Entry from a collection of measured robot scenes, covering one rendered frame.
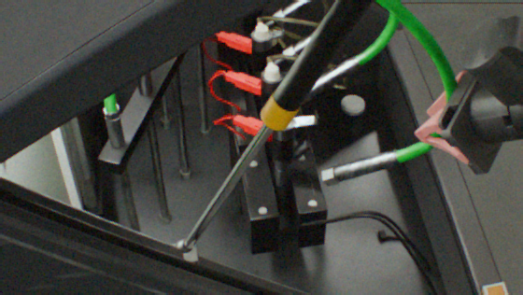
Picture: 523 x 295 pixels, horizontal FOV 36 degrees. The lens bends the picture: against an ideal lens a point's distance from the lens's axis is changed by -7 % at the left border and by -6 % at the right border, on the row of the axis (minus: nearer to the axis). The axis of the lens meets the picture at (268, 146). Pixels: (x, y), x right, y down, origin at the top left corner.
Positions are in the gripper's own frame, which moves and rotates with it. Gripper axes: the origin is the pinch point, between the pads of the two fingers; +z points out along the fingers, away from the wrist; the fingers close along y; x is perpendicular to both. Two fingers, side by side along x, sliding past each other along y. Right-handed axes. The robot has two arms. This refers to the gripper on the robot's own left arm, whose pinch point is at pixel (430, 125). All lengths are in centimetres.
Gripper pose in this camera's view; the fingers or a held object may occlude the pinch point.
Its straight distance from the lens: 90.3
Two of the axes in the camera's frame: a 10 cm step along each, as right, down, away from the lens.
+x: 6.9, 6.4, 3.4
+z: -5.1, 0.9, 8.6
